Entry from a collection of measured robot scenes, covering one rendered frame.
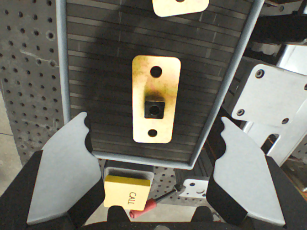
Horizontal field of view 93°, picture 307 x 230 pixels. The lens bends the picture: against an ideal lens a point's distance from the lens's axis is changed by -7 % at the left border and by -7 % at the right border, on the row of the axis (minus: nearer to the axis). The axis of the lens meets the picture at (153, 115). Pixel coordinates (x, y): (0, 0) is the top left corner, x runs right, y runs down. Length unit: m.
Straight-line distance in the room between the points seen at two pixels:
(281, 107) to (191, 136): 0.15
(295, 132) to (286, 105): 0.24
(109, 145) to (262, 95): 0.20
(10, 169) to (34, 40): 2.11
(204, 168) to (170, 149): 0.26
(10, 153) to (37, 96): 1.68
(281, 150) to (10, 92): 0.99
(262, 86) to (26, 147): 0.99
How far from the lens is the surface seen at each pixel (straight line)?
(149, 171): 0.23
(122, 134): 0.16
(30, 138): 0.95
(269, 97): 0.25
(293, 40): 0.28
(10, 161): 2.53
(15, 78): 0.81
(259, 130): 0.44
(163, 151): 0.18
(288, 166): 0.63
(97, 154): 0.18
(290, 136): 0.50
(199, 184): 0.40
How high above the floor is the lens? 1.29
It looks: 61 degrees down
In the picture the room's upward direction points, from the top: 178 degrees clockwise
